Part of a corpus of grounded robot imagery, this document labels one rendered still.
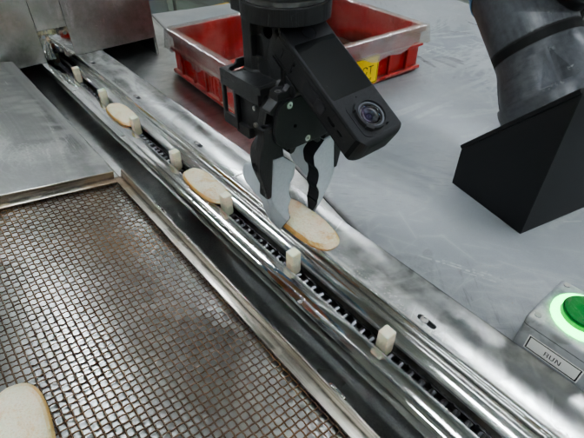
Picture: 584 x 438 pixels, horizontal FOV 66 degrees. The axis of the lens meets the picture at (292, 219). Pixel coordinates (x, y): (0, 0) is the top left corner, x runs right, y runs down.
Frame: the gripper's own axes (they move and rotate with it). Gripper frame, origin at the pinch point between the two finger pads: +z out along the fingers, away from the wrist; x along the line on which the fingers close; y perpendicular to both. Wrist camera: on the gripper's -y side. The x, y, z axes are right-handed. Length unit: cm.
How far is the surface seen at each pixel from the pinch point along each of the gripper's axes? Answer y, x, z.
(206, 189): 19.2, 0.7, 7.7
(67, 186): 24.7, 16.3, 3.1
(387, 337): -13.2, 0.3, 6.7
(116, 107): 51, 0, 8
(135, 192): 20.3, 9.8, 4.5
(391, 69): 34, -55, 9
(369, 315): -9.4, -1.6, 8.7
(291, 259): 0.8, 0.5, 7.1
